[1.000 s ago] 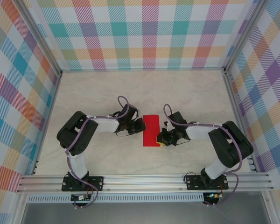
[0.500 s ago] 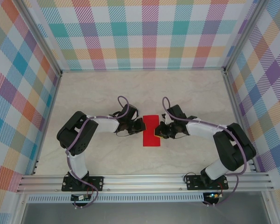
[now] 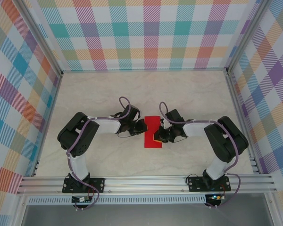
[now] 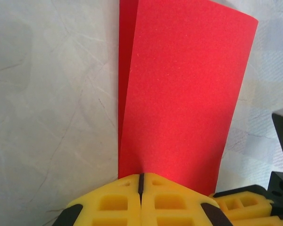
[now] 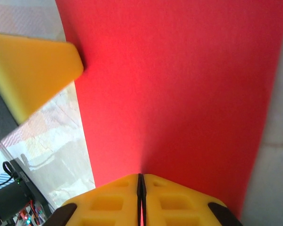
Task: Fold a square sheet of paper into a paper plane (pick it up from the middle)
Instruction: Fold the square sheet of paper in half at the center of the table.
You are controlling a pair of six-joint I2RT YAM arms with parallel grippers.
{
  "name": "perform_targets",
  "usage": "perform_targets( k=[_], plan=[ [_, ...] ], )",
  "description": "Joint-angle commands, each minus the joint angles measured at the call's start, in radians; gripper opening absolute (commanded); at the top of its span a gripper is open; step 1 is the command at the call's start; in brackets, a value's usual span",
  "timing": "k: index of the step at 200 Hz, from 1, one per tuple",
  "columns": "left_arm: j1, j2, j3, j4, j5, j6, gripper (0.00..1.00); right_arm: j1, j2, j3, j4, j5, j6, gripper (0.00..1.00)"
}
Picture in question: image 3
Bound long aluminium frame bar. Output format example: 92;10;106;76
61;67;228;73

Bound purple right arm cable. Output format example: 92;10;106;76
158;101;241;210

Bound red square paper sheet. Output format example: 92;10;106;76
143;115;164;149

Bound aluminium side frame bar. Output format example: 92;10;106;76
225;70;260;175
32;73;63;177

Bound aluminium frame leg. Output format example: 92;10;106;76
12;194;30;226
264;192;281;226

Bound wide aluminium mounting rail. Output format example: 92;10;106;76
16;175;278;195

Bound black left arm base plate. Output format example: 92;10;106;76
62;178;106;194

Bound black circuit board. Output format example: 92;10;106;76
71;196;92;203

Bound thin black wire loop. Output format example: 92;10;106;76
185;173;205;185

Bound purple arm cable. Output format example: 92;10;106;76
66;96;133;211
158;101;241;210

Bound aluminium frame post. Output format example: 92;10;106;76
226;0;272;76
18;0;63;78

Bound grey metal panel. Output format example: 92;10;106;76
21;203;274;226

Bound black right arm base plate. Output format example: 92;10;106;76
188;176;232;193

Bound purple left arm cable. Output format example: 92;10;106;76
66;96;133;211

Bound slotted grey cable duct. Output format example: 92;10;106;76
27;194;207;205

